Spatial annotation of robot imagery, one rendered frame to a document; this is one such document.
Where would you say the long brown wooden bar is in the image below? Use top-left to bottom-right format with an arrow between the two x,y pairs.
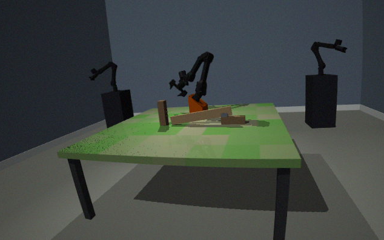
170,106 -> 232,125

